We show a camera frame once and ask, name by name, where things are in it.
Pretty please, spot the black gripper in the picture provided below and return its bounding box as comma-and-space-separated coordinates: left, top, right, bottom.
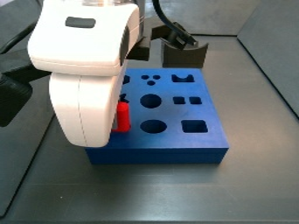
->
126, 25, 170, 61

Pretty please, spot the red square-circle peg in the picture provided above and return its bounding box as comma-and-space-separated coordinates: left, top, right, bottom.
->
112, 101, 130, 132

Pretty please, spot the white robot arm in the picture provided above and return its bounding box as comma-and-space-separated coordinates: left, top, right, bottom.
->
27, 0, 144, 147

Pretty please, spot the dark grey curved holder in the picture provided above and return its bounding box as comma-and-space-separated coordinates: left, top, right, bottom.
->
161, 43, 208, 68

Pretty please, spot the blue foam shape-sorting block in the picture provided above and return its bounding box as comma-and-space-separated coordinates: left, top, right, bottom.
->
85, 68, 229, 165

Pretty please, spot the black cable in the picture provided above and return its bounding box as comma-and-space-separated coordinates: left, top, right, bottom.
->
150, 0, 198, 51

